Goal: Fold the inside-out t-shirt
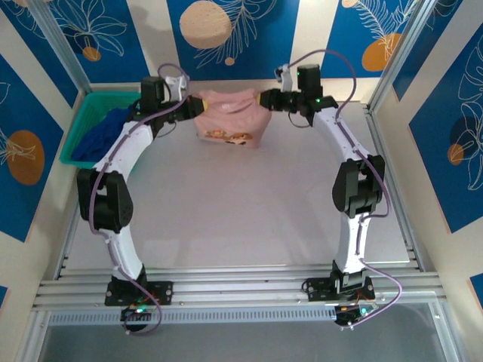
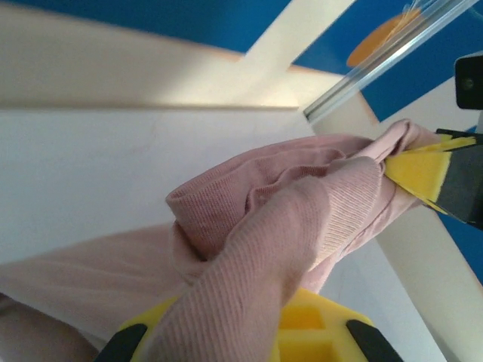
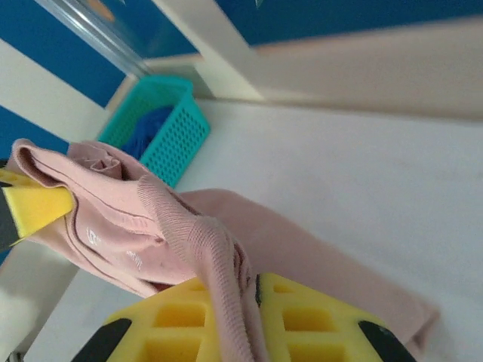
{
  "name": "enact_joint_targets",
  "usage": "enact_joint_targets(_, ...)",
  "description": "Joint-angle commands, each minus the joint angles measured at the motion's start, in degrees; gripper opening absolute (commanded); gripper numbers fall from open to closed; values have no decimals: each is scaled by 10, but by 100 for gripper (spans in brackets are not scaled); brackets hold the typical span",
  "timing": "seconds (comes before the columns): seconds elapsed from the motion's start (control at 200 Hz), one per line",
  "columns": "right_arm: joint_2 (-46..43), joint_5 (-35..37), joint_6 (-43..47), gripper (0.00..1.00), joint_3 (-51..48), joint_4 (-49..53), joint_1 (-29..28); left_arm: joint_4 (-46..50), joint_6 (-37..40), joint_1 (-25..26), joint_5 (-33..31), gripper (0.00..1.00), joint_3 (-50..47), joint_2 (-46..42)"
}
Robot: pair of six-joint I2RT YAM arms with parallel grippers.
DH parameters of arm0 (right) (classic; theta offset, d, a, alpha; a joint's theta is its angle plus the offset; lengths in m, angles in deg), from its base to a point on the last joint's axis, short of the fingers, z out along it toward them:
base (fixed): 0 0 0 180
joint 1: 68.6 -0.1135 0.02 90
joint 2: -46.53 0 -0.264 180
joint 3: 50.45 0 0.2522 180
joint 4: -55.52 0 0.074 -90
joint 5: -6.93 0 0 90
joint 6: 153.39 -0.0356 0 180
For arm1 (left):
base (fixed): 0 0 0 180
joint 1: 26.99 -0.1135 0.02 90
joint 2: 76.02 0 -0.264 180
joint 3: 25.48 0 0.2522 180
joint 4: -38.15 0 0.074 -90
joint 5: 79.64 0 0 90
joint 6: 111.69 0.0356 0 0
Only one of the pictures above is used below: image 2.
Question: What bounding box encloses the blue poster white flower drawing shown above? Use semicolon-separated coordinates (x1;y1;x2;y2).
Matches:
443;214;483;290

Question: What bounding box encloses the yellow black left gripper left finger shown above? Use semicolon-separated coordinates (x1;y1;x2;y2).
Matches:
94;296;178;362

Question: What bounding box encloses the blue poster orange circle fern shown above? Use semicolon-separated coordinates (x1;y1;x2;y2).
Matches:
292;0;454;78

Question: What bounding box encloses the aluminium corner post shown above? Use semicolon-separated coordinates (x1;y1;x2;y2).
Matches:
301;0;483;122

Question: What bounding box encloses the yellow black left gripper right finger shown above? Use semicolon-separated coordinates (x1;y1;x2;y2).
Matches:
275;288;405;362

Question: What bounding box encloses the blue poster white line drawing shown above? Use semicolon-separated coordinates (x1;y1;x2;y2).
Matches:
360;7;483;125

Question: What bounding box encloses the pink t-shirt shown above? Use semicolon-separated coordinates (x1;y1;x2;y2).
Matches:
0;118;442;362

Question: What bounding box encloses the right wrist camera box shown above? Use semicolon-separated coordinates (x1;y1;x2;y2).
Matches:
454;54;483;111

